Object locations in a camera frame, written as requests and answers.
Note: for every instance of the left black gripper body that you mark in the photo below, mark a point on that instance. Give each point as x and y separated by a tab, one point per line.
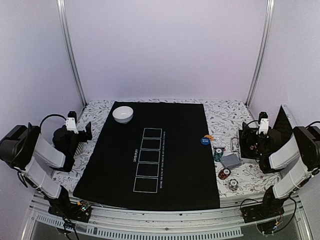
72	148

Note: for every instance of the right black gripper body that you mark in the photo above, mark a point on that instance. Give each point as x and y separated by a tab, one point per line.
261	149

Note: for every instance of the teal poker chip stack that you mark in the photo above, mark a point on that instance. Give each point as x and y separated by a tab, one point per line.
218	153

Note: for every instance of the orange big blind button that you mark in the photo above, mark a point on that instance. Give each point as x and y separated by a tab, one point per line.
210	137

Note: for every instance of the blue small blind button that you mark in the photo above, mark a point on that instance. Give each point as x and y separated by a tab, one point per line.
205	141

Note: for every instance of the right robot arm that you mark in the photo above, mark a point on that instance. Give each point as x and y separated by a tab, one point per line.
301	156

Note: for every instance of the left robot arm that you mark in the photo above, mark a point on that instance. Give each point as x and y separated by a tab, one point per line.
24	145

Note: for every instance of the aluminium poker case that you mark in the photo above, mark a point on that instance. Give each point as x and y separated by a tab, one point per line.
281	132

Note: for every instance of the striped metal cup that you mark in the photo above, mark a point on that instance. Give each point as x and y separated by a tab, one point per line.
79	149

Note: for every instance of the blue playing card deck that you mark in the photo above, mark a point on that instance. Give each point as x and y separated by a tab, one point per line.
231	161

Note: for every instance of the white ceramic bowl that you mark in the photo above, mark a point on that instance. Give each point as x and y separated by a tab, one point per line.
123	114

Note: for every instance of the orange poker chip stack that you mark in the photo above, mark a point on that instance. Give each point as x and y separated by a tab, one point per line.
224	173

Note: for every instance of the white poker chip stack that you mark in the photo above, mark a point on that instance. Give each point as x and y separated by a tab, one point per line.
233	185

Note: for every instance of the black poker felt mat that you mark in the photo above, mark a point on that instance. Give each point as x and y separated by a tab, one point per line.
155	162

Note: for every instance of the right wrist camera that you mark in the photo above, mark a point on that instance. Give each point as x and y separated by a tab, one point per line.
263	121

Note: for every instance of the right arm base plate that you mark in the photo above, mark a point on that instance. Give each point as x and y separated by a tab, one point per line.
259	211

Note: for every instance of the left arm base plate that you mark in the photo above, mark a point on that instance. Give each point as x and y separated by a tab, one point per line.
80	211

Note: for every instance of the front aluminium rail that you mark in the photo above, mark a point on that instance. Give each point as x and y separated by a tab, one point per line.
223	223

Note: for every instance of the right aluminium frame post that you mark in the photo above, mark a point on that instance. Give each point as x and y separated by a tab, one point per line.
261	53

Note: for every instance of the aluminium frame post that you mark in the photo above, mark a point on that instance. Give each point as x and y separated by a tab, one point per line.
261	53
62	13

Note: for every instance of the left aluminium frame post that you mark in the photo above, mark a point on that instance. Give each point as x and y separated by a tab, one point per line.
62	13

